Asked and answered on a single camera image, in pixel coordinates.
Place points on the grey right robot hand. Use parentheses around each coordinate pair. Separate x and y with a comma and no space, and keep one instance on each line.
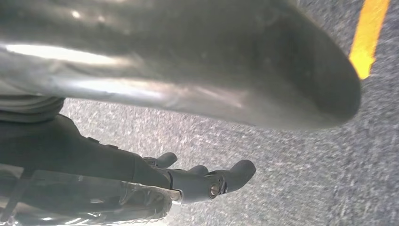
(187,62)

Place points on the yellow floor tape square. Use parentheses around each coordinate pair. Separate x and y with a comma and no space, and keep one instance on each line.
(367,37)

